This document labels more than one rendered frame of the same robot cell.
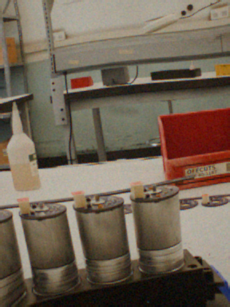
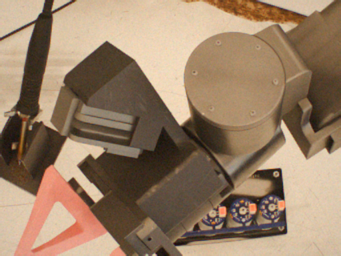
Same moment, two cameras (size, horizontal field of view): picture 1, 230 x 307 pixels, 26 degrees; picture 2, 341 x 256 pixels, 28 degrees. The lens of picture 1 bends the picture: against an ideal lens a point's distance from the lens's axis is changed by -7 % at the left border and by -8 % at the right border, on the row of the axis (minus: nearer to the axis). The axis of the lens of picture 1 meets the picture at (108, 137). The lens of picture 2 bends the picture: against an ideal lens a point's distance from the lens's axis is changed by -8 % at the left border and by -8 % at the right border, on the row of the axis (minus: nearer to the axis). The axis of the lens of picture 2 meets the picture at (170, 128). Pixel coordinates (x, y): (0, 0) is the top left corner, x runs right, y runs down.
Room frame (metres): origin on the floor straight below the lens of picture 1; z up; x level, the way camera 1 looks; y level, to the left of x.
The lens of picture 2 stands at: (0.41, 0.00, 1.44)
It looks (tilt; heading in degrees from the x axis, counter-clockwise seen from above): 69 degrees down; 181
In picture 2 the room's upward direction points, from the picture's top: 2 degrees clockwise
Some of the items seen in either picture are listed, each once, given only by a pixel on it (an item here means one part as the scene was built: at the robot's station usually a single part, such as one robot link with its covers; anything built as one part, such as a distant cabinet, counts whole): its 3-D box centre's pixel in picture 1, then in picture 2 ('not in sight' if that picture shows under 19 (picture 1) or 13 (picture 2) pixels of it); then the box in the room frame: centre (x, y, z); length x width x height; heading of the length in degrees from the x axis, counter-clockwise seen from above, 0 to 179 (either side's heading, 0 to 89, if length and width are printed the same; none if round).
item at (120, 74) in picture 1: (116, 75); not in sight; (2.71, -0.08, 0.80); 0.15 x 0.12 x 0.10; 168
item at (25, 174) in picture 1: (20, 145); not in sight; (0.59, 0.10, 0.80); 0.03 x 0.03 x 0.10
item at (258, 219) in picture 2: not in sight; (268, 213); (0.24, 0.09, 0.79); 0.02 x 0.02 x 0.05
